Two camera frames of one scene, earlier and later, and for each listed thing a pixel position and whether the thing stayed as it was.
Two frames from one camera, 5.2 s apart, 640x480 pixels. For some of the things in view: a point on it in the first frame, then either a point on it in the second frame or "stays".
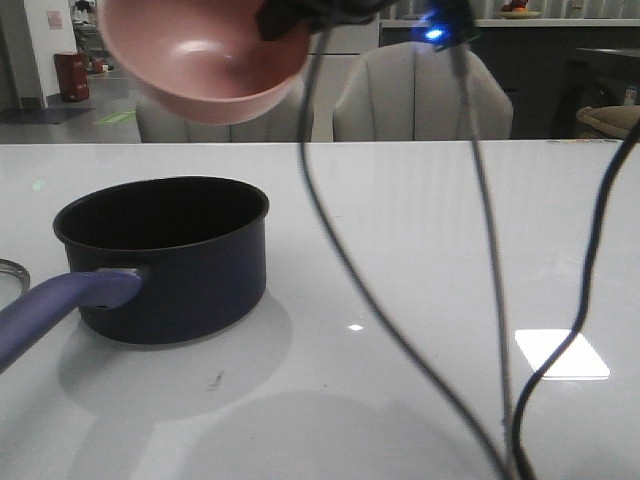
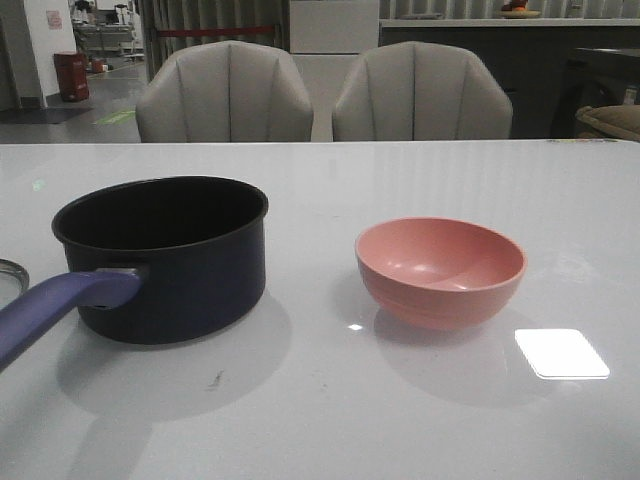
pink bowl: (201, 62) -> (440, 273)
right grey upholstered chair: (405, 92) stays
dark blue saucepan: (153, 260) stays
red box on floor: (73, 76) stays
